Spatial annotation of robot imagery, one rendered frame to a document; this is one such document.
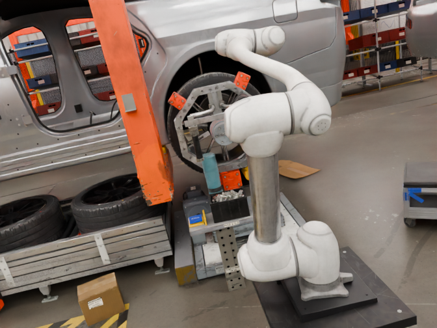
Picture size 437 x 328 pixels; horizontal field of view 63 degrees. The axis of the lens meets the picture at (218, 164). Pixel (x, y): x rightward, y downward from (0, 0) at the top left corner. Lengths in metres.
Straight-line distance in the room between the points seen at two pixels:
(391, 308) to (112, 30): 1.78
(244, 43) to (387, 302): 1.14
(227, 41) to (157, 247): 1.41
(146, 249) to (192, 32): 1.46
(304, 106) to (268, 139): 0.14
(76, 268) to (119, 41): 1.42
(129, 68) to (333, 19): 1.49
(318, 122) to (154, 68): 1.68
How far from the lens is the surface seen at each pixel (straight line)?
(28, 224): 2.70
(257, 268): 1.40
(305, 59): 2.70
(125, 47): 2.03
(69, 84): 4.43
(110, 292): 2.24
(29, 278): 2.67
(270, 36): 1.54
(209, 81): 2.24
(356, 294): 1.58
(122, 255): 2.45
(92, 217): 2.52
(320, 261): 1.45
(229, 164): 2.26
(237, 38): 1.52
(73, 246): 2.48
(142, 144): 2.08
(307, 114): 1.07
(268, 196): 1.22
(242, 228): 2.47
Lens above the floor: 1.33
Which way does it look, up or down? 18 degrees down
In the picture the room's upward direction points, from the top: 12 degrees counter-clockwise
